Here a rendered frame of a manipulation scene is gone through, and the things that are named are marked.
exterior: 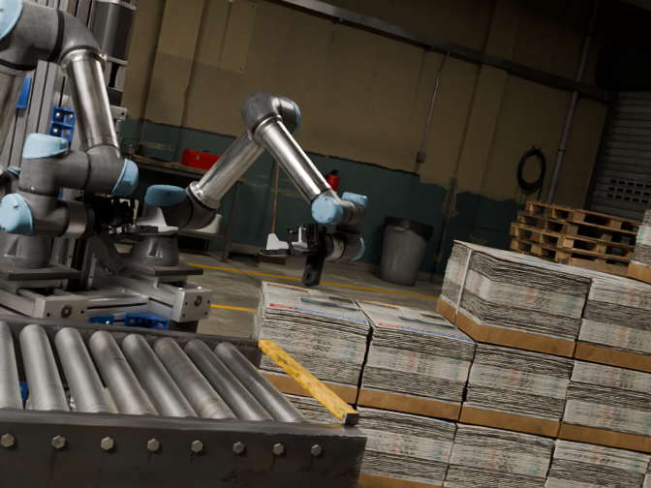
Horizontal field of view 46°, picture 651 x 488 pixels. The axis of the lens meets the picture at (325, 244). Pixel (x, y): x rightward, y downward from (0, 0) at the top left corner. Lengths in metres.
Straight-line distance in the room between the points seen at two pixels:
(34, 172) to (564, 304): 1.41
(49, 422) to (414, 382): 1.22
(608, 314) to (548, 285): 0.20
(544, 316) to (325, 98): 7.20
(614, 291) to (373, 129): 7.39
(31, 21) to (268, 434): 1.02
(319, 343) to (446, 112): 8.07
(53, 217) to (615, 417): 1.60
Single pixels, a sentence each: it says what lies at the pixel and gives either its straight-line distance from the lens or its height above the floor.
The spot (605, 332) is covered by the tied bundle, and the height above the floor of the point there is 0.92.
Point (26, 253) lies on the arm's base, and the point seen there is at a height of 0.86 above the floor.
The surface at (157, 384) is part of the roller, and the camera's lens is 1.36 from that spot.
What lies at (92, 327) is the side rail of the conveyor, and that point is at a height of 0.80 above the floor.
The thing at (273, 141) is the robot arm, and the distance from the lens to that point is 2.17.
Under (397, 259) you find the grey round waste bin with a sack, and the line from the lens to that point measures 9.16.
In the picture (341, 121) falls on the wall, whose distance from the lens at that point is 9.28.
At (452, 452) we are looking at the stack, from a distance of 2.23.
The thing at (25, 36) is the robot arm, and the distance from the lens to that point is 1.80.
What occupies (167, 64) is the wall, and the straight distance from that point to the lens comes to 8.52.
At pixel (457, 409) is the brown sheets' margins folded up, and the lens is 2.19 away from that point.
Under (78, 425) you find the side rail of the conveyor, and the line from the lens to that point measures 1.14.
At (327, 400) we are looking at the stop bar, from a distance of 1.38.
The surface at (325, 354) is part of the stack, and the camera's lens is 2.07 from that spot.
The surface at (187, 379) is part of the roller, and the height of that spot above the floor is 0.79.
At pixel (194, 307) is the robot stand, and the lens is 2.32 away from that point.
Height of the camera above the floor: 1.22
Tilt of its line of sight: 6 degrees down
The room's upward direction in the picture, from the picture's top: 12 degrees clockwise
